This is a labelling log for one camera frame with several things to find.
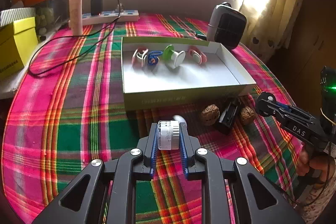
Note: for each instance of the grey desktop heater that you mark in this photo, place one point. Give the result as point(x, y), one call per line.
point(227, 26)

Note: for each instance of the black rectangular battery pack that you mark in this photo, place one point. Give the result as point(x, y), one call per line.
point(227, 119)

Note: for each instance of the brown walnut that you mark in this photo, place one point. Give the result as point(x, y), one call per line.
point(247, 115)
point(210, 115)

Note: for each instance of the pink clip with grey pad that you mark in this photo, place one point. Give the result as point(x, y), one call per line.
point(197, 54)

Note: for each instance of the yellow cardboard box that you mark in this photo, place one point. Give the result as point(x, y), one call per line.
point(15, 48)

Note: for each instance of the white power strip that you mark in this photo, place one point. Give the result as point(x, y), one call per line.
point(126, 16)

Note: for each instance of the green and white round spool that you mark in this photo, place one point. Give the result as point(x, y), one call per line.
point(174, 58)

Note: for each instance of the white ribbed round cap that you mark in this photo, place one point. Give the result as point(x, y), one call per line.
point(168, 134)

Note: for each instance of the cream curtain with hearts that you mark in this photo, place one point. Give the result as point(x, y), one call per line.
point(278, 8)

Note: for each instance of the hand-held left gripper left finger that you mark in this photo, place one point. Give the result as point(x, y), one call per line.
point(153, 145)

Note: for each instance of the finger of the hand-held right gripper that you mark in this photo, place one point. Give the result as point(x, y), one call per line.
point(296, 117)
point(284, 107)

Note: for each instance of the plaid blanket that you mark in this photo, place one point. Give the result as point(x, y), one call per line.
point(65, 134)

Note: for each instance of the black charger plug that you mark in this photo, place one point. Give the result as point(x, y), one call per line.
point(96, 6)

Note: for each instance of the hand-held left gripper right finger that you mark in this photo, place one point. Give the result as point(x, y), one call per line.
point(184, 145)

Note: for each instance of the green and white cardboard box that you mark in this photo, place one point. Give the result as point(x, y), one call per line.
point(183, 79)

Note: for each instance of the brown wooden cabinet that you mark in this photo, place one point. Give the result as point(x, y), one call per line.
point(315, 29)

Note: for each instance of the striped cardboard box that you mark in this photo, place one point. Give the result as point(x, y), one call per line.
point(17, 15)

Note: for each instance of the cream cosmetic tube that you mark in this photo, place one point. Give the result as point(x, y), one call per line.
point(76, 11)

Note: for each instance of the person's right hand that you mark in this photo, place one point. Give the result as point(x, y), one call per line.
point(319, 165)

